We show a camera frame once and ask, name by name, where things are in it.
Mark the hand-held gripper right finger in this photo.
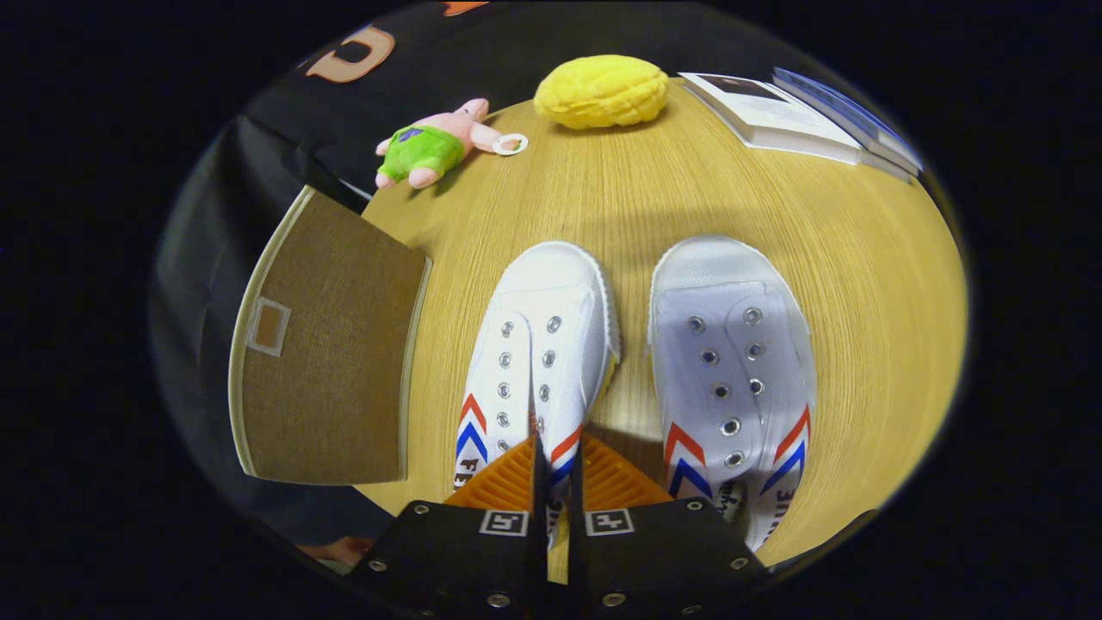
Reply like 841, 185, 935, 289
568, 435, 771, 620

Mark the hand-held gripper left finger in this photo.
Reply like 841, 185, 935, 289
344, 431, 549, 620

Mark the white canvas shoe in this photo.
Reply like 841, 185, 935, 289
647, 235, 817, 552
454, 241, 622, 552

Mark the brown fabric storage box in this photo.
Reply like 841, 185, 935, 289
228, 185, 433, 486

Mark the pink star plush toy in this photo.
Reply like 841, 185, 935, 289
375, 97, 529, 190

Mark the yellow plush toy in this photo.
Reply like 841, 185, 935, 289
533, 54, 671, 130

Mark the white book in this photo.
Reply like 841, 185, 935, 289
678, 72, 864, 166

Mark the blue book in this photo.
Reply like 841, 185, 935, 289
771, 67, 924, 182

